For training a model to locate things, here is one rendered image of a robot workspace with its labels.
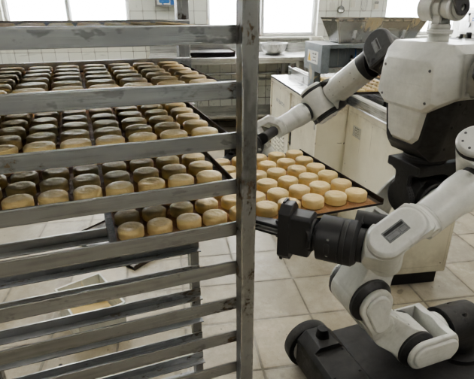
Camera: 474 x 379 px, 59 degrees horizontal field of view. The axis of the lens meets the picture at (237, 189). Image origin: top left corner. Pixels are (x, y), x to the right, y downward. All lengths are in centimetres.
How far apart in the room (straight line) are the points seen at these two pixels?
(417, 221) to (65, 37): 63
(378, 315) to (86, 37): 108
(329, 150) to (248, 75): 201
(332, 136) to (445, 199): 188
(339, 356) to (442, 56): 108
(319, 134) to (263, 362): 139
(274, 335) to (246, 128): 142
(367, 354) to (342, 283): 46
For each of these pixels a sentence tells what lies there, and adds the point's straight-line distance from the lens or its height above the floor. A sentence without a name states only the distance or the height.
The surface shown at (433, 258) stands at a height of 17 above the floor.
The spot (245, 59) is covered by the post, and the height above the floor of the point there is 128.
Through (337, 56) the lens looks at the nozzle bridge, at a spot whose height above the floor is 111.
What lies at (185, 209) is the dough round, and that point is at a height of 97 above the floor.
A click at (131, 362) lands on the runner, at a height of 69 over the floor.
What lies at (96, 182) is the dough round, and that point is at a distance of 85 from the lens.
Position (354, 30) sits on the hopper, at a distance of 266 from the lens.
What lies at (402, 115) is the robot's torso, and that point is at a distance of 123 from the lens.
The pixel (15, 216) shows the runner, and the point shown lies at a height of 105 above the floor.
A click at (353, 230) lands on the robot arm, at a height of 99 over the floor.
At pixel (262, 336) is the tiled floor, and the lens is 202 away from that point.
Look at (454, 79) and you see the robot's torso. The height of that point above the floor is 121.
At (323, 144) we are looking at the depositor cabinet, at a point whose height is 59.
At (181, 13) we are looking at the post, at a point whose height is 135.
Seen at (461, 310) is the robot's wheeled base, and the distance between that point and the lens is 178.
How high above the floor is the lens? 136
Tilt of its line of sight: 23 degrees down
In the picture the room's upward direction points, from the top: straight up
